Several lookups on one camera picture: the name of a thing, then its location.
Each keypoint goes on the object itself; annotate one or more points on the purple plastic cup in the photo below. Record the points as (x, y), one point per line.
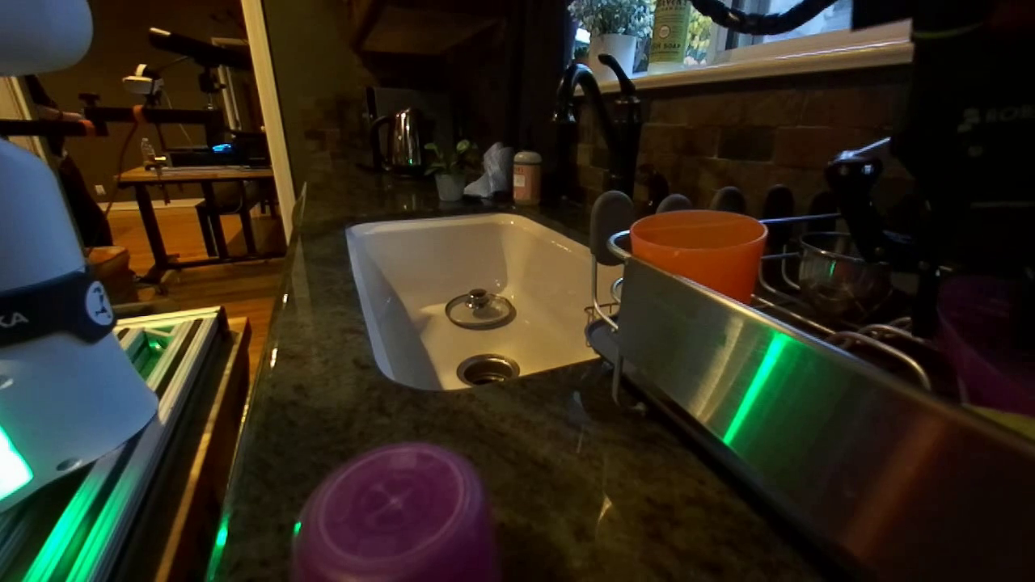
(393, 519)

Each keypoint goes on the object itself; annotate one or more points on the white ceramic sink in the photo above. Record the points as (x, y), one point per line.
(517, 270)

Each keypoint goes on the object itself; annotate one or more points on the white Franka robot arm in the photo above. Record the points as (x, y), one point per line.
(53, 378)

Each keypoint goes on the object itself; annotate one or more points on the magenta plastic cup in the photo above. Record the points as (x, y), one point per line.
(990, 344)

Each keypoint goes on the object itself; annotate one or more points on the metal sink strainer stopper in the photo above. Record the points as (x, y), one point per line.
(479, 313)

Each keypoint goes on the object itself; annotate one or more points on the potted plant white pot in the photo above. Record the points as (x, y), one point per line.
(615, 50)

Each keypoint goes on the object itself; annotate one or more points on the orange plastic cup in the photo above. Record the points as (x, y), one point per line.
(698, 254)

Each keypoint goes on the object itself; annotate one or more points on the white window sill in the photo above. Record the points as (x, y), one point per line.
(798, 54)

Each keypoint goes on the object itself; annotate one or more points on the white door frame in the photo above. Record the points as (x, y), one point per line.
(262, 100)

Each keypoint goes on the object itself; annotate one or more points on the white figurine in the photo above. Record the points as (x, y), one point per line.
(493, 174)

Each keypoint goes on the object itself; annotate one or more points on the wooden table black legs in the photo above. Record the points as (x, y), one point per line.
(195, 174)

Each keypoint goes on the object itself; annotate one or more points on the metal sink drain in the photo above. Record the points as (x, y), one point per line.
(486, 370)

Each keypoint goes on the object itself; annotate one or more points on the metal bowl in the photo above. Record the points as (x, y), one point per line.
(830, 278)

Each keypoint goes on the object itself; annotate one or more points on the metal robot mounting platform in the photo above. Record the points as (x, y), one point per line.
(163, 454)

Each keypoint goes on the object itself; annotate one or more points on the small bottle white lid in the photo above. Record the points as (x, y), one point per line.
(526, 181)

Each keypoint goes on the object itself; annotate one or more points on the black kitchen faucet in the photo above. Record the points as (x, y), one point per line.
(623, 131)

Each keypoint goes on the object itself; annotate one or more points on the small green potted plant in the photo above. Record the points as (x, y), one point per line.
(452, 185)

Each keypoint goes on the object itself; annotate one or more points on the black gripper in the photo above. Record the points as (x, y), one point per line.
(976, 164)

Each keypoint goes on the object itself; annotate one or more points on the stainless steel dish rack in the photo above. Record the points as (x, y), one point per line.
(777, 410)

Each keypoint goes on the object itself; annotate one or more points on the black metal stand bar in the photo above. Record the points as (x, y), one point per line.
(130, 118)

